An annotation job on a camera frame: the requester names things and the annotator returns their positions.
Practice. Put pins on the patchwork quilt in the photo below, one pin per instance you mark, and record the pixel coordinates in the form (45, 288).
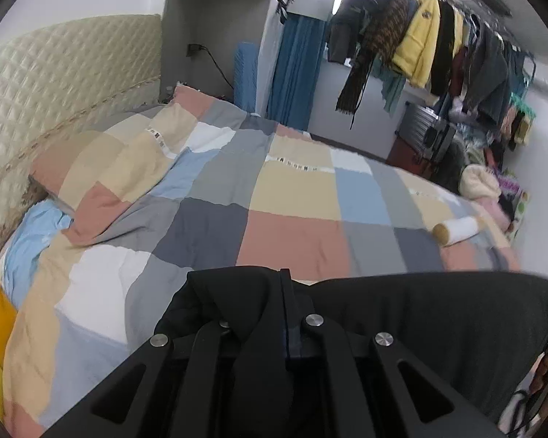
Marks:
(292, 237)

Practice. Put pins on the dark denim jacket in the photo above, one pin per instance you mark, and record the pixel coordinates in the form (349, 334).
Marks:
(513, 61)

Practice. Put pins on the yellow hoodie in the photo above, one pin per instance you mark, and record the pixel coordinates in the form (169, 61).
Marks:
(420, 32)

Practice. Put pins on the blue curtain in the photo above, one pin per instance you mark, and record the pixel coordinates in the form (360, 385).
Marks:
(292, 77)

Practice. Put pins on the cream quilted headboard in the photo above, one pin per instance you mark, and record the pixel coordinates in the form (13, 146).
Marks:
(50, 77)

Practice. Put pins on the purple cloth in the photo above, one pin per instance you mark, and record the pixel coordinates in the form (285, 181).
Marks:
(509, 185)

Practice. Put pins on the maroon garment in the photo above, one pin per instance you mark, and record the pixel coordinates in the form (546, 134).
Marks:
(459, 70)

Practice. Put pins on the brown houndstooth scarf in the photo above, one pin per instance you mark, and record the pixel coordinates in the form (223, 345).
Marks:
(360, 77)

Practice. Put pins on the black puffer jacket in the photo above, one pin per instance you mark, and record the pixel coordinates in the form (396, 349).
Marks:
(438, 319)

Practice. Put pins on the black wall socket charger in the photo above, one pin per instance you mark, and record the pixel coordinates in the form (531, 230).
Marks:
(192, 50)

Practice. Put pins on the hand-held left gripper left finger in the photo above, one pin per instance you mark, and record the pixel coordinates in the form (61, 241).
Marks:
(210, 342)

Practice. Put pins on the cream plush coat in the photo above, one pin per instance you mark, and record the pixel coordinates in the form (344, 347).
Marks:
(477, 182)

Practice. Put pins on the black hanging jacket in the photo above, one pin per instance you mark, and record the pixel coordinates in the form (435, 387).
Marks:
(444, 45)

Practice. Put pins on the blue folded board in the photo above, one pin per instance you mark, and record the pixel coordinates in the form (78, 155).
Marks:
(245, 77)

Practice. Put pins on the dark red cabinet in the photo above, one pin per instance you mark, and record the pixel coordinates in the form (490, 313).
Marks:
(399, 153)

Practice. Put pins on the white cloth roll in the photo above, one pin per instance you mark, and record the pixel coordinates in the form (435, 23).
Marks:
(461, 230)

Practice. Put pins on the pile of mixed clothes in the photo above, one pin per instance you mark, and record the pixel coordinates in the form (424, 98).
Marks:
(475, 132)

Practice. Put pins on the pale yellow garment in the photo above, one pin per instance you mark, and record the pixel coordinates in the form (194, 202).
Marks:
(458, 27)

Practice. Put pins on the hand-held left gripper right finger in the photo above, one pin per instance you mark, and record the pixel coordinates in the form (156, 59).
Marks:
(301, 337)

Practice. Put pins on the grey wardrobe cabinet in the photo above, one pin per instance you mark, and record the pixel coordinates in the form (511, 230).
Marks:
(182, 18)

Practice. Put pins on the black hanging coat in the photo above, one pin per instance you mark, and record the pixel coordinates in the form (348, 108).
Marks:
(342, 32)

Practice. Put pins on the light teal garment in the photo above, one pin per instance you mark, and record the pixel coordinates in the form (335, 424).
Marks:
(392, 91)

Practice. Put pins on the light blue sheet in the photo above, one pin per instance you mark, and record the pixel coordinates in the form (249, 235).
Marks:
(32, 237)

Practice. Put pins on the pink plush garment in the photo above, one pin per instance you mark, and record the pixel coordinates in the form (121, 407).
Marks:
(493, 210)

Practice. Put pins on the green clip hanger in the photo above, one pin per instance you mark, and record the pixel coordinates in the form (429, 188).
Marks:
(525, 105)

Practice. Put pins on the grey suitcase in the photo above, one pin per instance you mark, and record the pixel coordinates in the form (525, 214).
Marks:
(420, 127)

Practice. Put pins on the yellow small hanging garment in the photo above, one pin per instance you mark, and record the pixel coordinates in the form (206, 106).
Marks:
(522, 127)

